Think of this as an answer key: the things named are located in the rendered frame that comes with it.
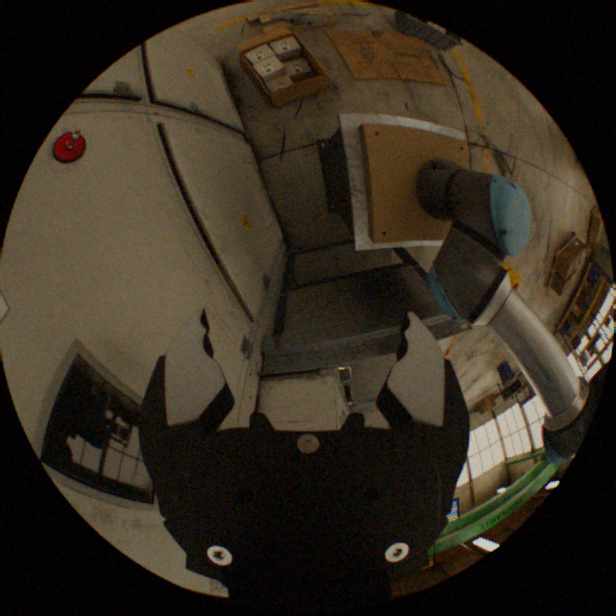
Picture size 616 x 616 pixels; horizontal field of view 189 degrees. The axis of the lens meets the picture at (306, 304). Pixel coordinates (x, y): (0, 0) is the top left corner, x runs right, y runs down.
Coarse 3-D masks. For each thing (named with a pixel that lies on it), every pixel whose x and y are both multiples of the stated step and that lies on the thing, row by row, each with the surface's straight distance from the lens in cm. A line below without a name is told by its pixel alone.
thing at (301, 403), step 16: (272, 384) 60; (288, 384) 58; (304, 384) 56; (320, 384) 55; (272, 400) 58; (288, 400) 56; (304, 400) 54; (320, 400) 53; (272, 416) 56; (288, 416) 54; (304, 416) 53; (320, 416) 52; (336, 416) 51
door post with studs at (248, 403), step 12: (276, 264) 97; (276, 276) 92; (264, 312) 69; (264, 324) 67; (252, 360) 56; (252, 372) 55; (252, 384) 54; (252, 396) 54; (252, 408) 55; (240, 420) 49
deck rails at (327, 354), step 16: (448, 320) 66; (384, 336) 58; (400, 336) 58; (448, 336) 61; (288, 352) 59; (304, 352) 58; (320, 352) 57; (336, 352) 56; (352, 352) 55; (368, 352) 54; (384, 352) 54; (272, 368) 59; (288, 368) 57; (304, 368) 55; (368, 400) 106
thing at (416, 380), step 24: (408, 312) 12; (408, 336) 10; (432, 336) 11; (408, 360) 9; (432, 360) 10; (384, 384) 8; (408, 384) 8; (432, 384) 8; (384, 408) 8; (408, 408) 7; (432, 408) 8
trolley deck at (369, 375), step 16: (432, 304) 65; (368, 320) 58; (384, 320) 58; (400, 320) 58; (432, 320) 62; (272, 336) 62; (288, 336) 60; (304, 336) 58; (320, 336) 56; (336, 336) 55; (352, 336) 54; (368, 336) 57; (272, 352) 61; (352, 368) 70; (368, 368) 73; (384, 368) 76; (352, 384) 83; (368, 384) 86; (352, 400) 102
